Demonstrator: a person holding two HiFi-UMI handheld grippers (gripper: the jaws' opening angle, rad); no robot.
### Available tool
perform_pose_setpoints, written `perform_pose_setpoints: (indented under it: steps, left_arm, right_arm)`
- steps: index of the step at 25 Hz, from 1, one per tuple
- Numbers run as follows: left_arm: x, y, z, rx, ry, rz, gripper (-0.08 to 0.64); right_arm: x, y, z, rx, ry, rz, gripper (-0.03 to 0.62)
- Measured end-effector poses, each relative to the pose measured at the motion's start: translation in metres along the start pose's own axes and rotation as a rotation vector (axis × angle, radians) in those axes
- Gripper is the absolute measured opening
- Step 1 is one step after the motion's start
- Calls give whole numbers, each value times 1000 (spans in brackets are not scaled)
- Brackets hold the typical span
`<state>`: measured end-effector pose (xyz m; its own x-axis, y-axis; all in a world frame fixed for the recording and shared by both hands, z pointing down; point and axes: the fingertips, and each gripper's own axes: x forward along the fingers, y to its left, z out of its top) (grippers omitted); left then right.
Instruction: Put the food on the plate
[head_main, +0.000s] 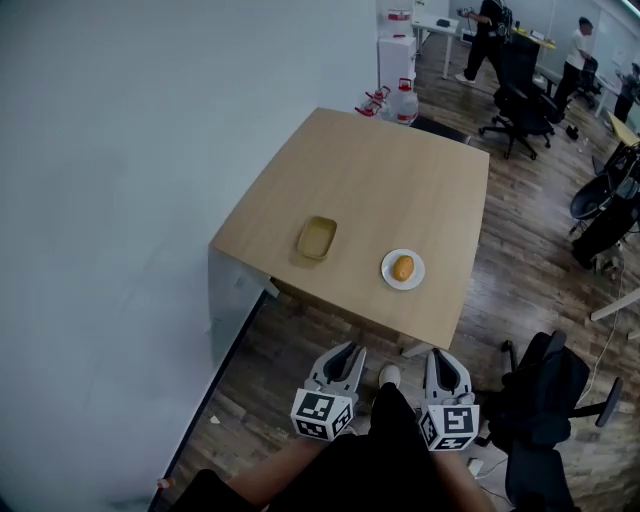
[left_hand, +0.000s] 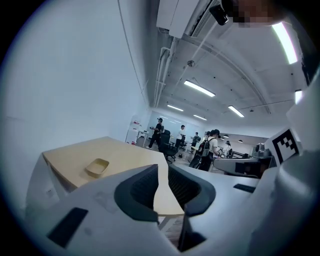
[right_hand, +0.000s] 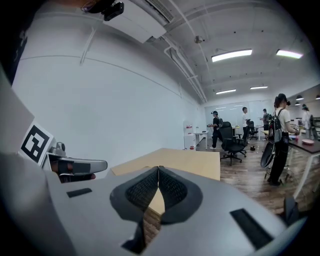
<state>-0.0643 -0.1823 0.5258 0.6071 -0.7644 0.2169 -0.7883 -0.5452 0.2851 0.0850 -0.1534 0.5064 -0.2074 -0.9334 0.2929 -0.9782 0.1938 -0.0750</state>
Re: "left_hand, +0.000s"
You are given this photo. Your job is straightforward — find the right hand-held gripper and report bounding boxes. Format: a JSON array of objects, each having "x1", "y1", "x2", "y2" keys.
[{"x1": 213, "y1": 82, "x2": 320, "y2": 256}]

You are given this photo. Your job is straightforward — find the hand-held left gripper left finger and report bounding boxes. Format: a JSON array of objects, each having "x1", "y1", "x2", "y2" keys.
[{"x1": 26, "y1": 163, "x2": 181, "y2": 256}]

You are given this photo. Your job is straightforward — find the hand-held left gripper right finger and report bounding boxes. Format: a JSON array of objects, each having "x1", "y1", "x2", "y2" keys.
[{"x1": 167, "y1": 164, "x2": 264, "y2": 256}]

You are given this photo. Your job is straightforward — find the black office chair with bag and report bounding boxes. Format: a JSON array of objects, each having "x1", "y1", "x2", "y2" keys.
[{"x1": 188, "y1": 150, "x2": 201, "y2": 169}]

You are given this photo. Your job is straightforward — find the tan rectangular tray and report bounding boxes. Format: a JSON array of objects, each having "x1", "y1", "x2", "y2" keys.
[{"x1": 84, "y1": 157, "x2": 110, "y2": 179}]

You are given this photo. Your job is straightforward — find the wooden table with white legs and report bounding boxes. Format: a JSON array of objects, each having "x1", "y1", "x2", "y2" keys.
[{"x1": 41, "y1": 136, "x2": 186, "y2": 231}]

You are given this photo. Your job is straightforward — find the white desk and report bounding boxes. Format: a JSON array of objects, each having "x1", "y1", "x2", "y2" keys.
[{"x1": 137, "y1": 129, "x2": 151, "y2": 149}]

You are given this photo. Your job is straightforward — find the white cabinet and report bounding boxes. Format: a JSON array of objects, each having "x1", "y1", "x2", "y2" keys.
[{"x1": 125, "y1": 114, "x2": 140, "y2": 146}]

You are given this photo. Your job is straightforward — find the white ceiling pipes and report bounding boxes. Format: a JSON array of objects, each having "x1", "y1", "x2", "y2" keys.
[{"x1": 153, "y1": 37, "x2": 177, "y2": 109}]

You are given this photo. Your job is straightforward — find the person's head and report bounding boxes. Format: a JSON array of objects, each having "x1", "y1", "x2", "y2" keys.
[{"x1": 221, "y1": 0, "x2": 286, "y2": 28}]

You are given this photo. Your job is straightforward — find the white air conditioner unit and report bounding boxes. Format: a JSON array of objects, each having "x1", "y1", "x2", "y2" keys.
[{"x1": 156, "y1": 0, "x2": 214, "y2": 40}]

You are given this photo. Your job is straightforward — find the thin wall cable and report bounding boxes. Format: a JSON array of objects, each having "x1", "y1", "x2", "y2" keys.
[{"x1": 116, "y1": 0, "x2": 151, "y2": 107}]

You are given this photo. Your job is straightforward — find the black head camera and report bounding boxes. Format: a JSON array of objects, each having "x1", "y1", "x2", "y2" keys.
[{"x1": 209, "y1": 4, "x2": 230, "y2": 27}]

